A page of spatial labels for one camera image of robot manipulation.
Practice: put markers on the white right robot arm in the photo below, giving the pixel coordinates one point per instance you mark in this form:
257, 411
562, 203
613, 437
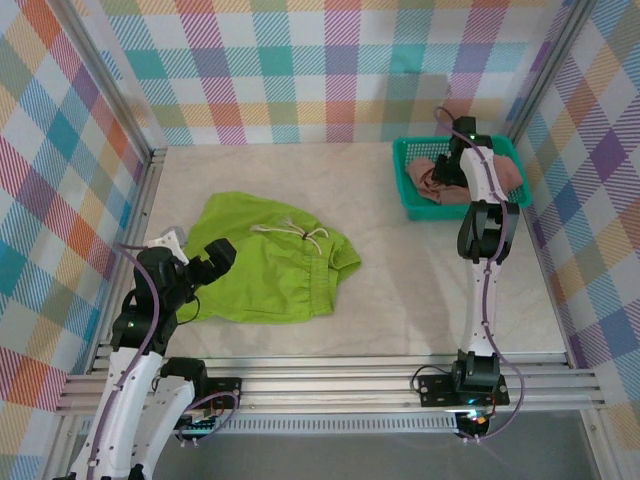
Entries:
482, 300

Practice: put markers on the aluminium frame post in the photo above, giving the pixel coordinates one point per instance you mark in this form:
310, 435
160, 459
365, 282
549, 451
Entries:
555, 65
100, 65

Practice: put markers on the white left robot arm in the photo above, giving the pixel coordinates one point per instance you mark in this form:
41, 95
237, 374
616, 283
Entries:
125, 410

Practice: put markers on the aluminium frame leg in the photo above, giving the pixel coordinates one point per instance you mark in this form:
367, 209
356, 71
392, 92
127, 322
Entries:
597, 445
62, 450

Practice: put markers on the aluminium base frame rail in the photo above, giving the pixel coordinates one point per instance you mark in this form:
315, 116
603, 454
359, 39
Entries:
325, 385

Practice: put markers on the lime green shorts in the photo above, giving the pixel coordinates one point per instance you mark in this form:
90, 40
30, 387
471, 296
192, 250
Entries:
280, 280

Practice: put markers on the teal plastic basket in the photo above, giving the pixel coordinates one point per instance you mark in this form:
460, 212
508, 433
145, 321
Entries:
425, 212

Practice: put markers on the dusty pink shorts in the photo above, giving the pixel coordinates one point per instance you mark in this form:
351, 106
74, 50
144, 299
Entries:
506, 172

